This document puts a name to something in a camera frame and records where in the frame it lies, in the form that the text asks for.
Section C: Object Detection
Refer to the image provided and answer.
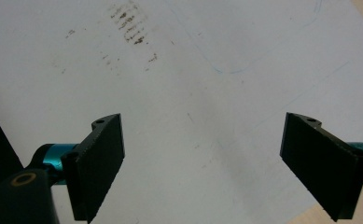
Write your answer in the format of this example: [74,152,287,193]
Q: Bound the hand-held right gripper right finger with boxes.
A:
[279,112,363,223]

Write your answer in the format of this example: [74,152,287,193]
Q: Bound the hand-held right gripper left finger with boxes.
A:
[60,113,126,224]

